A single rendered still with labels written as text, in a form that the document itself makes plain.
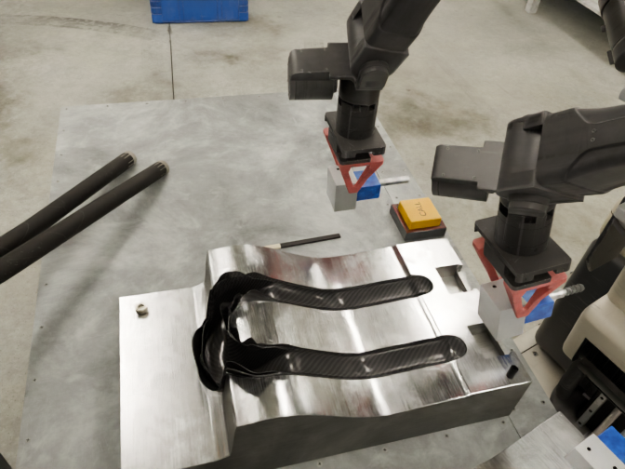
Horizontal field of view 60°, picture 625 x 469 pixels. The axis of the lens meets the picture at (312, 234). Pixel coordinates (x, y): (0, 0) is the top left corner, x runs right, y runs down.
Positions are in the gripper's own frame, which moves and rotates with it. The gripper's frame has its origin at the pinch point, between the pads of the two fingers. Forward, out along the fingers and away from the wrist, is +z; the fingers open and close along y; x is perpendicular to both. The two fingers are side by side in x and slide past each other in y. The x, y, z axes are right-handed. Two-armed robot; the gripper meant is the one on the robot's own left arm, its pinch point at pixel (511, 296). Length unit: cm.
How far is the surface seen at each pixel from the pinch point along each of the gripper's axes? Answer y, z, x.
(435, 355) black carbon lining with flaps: 0.0, 7.6, -9.7
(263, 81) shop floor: -242, 64, -1
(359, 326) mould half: -6.2, 5.3, -18.0
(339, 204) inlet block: -26.2, -0.7, -14.6
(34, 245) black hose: -26, -6, -59
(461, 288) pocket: -11.6, 9.1, -0.3
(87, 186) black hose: -46, -3, -55
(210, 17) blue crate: -317, 47, -19
